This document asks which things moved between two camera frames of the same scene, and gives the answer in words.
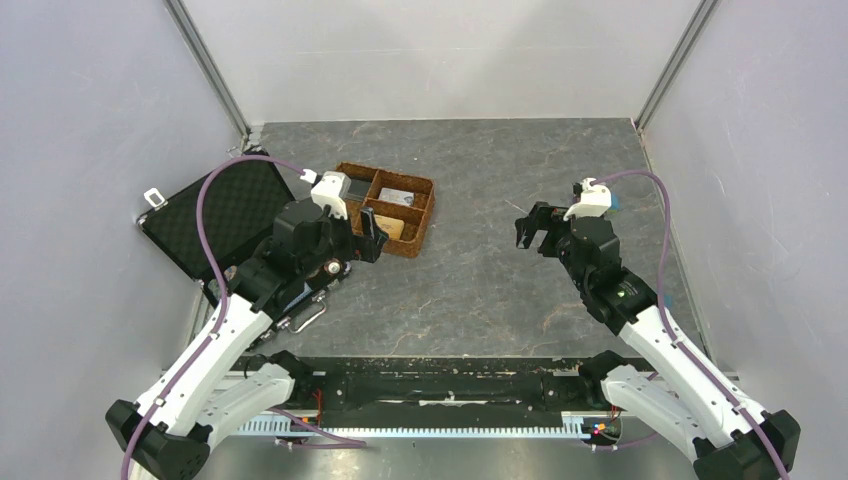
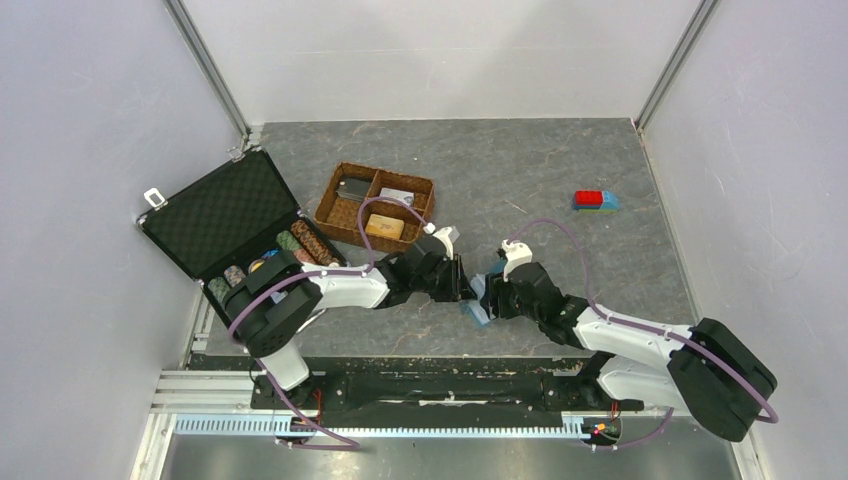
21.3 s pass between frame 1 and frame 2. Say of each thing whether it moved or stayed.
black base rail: stayed
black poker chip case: stayed
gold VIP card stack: stayed
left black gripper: moved
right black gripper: moved
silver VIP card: stayed
